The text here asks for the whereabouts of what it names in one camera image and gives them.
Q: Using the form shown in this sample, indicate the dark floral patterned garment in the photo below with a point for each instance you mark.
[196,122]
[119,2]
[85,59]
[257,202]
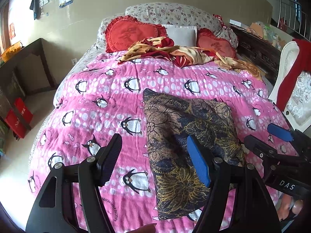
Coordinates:
[171,120]

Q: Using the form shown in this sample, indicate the white square pillow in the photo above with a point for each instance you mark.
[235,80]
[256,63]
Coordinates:
[185,36]

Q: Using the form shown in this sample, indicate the floral white pillow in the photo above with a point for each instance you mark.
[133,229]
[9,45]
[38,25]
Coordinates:
[173,14]

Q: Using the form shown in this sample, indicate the pink penguin blanket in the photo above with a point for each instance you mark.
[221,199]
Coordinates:
[106,98]

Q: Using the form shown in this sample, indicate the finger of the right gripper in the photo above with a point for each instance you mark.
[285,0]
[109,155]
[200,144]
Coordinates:
[266,152]

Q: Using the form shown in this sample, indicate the left hand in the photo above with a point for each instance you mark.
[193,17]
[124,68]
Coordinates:
[149,228]

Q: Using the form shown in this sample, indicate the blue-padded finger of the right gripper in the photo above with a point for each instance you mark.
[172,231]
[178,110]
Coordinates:
[299,141]

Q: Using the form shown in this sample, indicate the metal stair railing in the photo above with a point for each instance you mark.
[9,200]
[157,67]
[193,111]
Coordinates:
[293,20]

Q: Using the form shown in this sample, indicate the small red heart pillow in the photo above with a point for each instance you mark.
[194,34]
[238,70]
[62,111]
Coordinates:
[206,39]

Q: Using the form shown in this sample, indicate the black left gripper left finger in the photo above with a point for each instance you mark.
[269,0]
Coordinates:
[54,209]

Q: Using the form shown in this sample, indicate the dark cloth hanging on wall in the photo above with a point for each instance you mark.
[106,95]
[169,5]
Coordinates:
[34,6]

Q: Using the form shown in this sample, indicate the large red heart pillow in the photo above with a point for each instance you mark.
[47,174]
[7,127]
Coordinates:
[124,31]

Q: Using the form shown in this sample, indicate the white ornate chair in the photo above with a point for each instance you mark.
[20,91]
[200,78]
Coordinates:
[297,110]

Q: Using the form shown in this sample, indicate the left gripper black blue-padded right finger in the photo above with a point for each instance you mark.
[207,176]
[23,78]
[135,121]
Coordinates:
[253,208]

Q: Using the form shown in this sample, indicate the red and gold quilt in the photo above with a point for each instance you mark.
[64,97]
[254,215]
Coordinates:
[164,48]

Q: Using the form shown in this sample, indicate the wall power socket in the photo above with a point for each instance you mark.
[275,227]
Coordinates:
[74,61]

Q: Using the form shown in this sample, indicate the right hand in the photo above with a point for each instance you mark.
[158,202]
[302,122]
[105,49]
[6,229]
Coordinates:
[288,208]

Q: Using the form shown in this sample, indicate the red cloth on chair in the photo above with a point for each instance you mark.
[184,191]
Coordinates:
[302,63]

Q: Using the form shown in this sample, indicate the dark wooden side table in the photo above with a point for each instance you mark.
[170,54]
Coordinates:
[30,67]

